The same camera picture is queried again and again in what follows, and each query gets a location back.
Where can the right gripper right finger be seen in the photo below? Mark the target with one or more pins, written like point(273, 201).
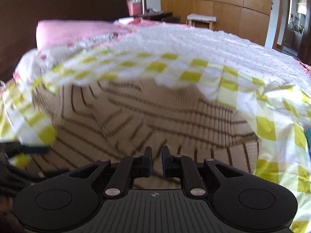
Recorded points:
point(184, 168)

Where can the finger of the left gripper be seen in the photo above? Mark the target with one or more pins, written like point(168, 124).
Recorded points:
point(16, 148)

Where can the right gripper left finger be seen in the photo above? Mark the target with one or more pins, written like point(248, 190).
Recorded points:
point(129, 169)

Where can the beige brown-striped knit sweater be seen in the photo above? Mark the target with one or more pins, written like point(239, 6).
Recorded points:
point(113, 120)

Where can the pink pillow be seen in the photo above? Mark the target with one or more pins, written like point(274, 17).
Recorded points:
point(56, 32)

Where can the yellow white checkered quilt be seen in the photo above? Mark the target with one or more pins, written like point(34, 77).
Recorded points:
point(268, 88)

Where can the dark wooden headboard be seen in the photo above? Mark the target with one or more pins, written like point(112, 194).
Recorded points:
point(19, 19)

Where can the blue towel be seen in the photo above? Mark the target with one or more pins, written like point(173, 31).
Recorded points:
point(308, 138)

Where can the white cushioned wooden stool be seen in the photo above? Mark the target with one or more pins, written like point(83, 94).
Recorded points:
point(192, 19)

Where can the dark bedside table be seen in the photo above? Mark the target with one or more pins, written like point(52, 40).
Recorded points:
point(166, 17)

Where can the pink storage box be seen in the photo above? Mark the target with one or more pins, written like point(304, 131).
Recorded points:
point(134, 8)

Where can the metal thermos bottle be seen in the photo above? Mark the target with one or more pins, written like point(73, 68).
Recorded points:
point(143, 6)

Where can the wooden wardrobe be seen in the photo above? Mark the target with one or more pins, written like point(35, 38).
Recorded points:
point(247, 19)

